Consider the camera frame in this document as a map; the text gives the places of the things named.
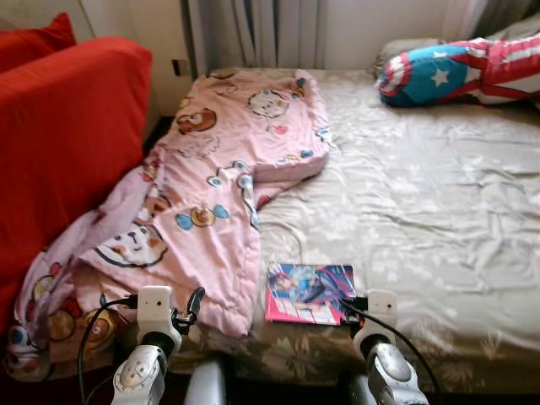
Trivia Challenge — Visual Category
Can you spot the colourful glossy magazine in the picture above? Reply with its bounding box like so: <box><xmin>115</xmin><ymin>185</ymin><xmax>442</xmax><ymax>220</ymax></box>
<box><xmin>265</xmin><ymin>262</ymin><xmax>357</xmax><ymax>327</ymax></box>

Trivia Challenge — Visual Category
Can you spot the silver robot leg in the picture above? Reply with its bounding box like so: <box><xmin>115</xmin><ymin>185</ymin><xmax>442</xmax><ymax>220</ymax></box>
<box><xmin>184</xmin><ymin>359</ymin><xmax>230</xmax><ymax>405</ymax></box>

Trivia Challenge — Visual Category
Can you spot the pink cartoon print quilt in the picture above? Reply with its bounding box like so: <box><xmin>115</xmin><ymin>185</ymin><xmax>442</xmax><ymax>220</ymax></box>
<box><xmin>4</xmin><ymin>69</ymin><xmax>332</xmax><ymax>381</ymax></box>

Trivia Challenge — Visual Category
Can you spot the large red cushion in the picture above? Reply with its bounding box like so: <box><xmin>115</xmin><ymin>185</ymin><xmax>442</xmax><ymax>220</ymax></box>
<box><xmin>0</xmin><ymin>35</ymin><xmax>154</xmax><ymax>313</ymax></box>

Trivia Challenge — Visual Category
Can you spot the blue star shield pillow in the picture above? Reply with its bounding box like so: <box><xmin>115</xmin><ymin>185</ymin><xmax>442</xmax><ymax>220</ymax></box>
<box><xmin>378</xmin><ymin>34</ymin><xmax>540</xmax><ymax>108</ymax></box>

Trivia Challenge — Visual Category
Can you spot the beige floral pillow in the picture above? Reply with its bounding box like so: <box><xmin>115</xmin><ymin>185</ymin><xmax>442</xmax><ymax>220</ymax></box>
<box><xmin>375</xmin><ymin>38</ymin><xmax>448</xmax><ymax>77</ymax></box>

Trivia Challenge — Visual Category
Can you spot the grey curtain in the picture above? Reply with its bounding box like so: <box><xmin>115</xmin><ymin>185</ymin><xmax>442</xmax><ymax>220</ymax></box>
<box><xmin>456</xmin><ymin>0</ymin><xmax>540</xmax><ymax>41</ymax></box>
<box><xmin>187</xmin><ymin>0</ymin><xmax>326</xmax><ymax>73</ymax></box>

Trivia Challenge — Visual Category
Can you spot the flat red pillow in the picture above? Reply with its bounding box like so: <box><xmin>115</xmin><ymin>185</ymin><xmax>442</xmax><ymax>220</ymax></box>
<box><xmin>0</xmin><ymin>13</ymin><xmax>77</xmax><ymax>73</ymax></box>

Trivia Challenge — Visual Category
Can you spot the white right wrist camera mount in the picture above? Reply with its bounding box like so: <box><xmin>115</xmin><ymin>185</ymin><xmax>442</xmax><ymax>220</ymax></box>
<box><xmin>364</xmin><ymin>290</ymin><xmax>397</xmax><ymax>335</ymax></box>

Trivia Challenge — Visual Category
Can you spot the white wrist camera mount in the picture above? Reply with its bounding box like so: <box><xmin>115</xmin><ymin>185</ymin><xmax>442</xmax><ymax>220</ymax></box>
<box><xmin>135</xmin><ymin>285</ymin><xmax>176</xmax><ymax>337</ymax></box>
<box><xmin>364</xmin><ymin>290</ymin><xmax>397</xmax><ymax>335</ymax></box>

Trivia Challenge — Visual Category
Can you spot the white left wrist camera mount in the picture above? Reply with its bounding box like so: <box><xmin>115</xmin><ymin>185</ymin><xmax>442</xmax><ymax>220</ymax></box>
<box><xmin>135</xmin><ymin>285</ymin><xmax>176</xmax><ymax>337</ymax></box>

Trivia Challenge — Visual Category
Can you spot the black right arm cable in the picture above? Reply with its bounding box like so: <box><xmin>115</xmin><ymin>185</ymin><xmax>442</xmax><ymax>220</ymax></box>
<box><xmin>342</xmin><ymin>300</ymin><xmax>441</xmax><ymax>397</ymax></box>

